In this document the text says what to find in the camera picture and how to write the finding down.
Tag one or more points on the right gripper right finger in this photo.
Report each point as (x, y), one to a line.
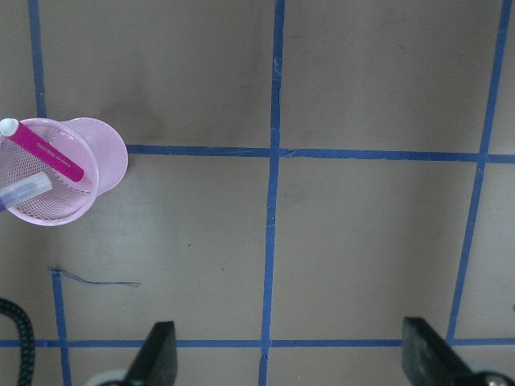
(428, 360)

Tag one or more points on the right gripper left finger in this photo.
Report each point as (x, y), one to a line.
(155, 364)

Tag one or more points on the purple marker pen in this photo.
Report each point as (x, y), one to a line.
(24, 189)

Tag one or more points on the pink marker pen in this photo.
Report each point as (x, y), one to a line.
(24, 137)

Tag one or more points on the pink mesh cup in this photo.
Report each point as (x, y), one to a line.
(53, 171)

